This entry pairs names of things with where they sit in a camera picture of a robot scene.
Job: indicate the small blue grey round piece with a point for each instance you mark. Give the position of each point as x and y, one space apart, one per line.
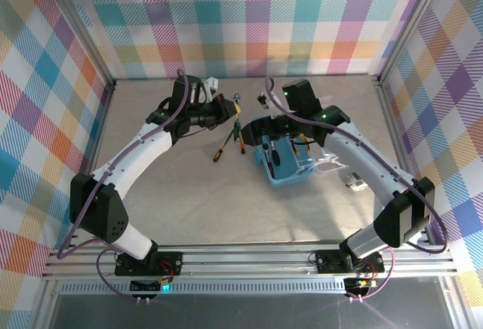
237 97

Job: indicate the orange black precision screwdriver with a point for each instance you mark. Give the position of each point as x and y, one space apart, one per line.
242 148

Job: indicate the green black screwdriver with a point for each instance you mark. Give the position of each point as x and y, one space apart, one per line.
237 130

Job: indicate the yellow black pliers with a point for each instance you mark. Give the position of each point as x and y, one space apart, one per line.
295 147

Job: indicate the blue toolbox with clear lid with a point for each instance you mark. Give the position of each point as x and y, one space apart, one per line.
290 178

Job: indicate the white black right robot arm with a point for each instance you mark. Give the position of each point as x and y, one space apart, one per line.
358 159

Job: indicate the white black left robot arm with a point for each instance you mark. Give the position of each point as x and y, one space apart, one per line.
143 151

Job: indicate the plaid backdrop panel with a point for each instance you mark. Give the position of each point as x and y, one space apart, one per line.
453 117
245 16
34 117

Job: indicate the controller board with LED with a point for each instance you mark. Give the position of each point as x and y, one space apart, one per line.
362 283
143 286

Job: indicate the aluminium side rail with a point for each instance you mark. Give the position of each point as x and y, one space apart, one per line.
102 117
392 117

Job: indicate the aluminium mounting rail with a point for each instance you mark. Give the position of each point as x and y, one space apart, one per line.
245 261

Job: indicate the aluminium frame post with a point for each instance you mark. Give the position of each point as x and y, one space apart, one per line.
411 23
83 32

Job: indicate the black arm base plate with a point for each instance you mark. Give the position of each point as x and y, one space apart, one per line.
170 265
328 263

